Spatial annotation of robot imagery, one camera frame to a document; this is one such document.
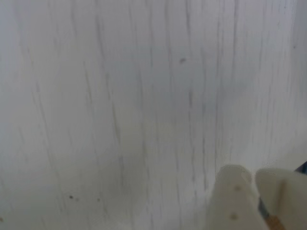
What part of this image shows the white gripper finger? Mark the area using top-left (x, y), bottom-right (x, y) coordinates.
top-left (254, 167), bottom-right (307, 230)
top-left (205, 164), bottom-right (262, 230)

